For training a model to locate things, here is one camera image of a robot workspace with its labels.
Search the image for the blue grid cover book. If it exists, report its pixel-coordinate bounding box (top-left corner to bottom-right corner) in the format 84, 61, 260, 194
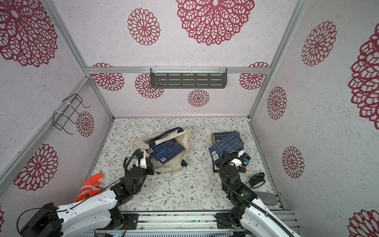
213, 131, 240, 145

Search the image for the cream canvas tote bag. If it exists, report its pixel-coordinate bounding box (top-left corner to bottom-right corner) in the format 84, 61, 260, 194
134, 127, 191, 174

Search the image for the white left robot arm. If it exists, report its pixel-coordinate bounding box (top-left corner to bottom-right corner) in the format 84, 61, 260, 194
16, 162, 155, 237

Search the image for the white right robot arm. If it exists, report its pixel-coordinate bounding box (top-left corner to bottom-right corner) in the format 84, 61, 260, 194
215, 151, 299, 237

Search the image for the stack of blue books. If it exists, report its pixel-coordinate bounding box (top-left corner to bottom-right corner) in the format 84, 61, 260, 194
147, 138, 185, 165

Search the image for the round black gauge object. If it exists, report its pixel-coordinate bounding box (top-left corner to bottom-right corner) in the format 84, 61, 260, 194
248, 172, 266, 189

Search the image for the red plastic object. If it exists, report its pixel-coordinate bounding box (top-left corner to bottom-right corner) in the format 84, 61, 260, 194
75, 172, 103, 202

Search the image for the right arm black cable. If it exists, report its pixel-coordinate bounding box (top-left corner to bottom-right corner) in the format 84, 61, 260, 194
218, 155, 297, 237

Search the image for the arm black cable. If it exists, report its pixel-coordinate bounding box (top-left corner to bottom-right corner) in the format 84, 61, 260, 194
218, 155, 297, 237
123, 148, 146, 175

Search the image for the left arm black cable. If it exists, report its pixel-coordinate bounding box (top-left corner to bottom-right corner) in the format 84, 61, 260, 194
123, 148, 146, 175

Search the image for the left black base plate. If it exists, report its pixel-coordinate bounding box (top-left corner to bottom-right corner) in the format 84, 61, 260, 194
97, 214, 139, 230

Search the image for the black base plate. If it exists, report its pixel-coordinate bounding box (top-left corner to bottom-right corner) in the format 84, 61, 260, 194
215, 212, 242, 229
97, 214, 139, 230

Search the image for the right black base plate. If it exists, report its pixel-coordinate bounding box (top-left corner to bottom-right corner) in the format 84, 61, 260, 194
215, 212, 242, 229

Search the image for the aluminium front rail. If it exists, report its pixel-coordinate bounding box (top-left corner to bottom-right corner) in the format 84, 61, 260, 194
84, 211, 301, 237

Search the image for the black wire wall rack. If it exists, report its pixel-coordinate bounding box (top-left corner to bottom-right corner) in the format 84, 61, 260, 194
52, 93, 90, 135

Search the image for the grey slotted wall shelf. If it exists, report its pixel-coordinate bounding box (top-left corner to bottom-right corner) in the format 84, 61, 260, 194
150, 68, 228, 89

